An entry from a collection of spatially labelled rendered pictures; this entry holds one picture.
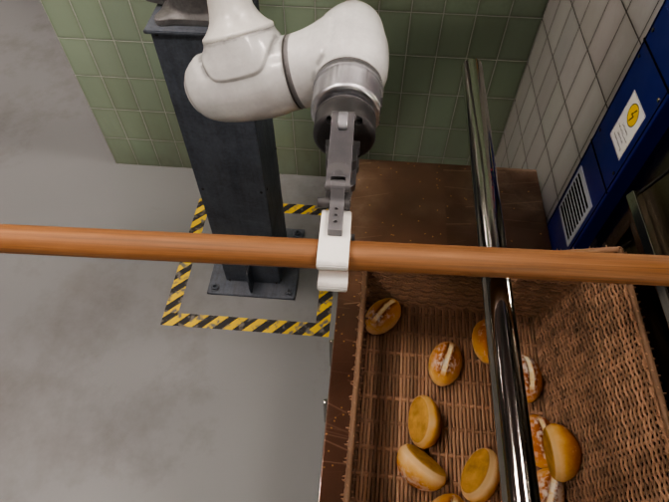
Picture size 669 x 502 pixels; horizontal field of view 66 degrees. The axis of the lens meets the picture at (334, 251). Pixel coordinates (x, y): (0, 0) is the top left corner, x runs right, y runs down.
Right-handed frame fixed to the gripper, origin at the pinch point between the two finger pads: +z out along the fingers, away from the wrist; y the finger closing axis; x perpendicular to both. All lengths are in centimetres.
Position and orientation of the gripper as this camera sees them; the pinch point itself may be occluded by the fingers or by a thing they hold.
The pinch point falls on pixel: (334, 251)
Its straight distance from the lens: 52.2
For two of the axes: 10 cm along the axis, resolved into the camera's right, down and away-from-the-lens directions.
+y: 0.0, 5.8, 8.1
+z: -0.7, 8.1, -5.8
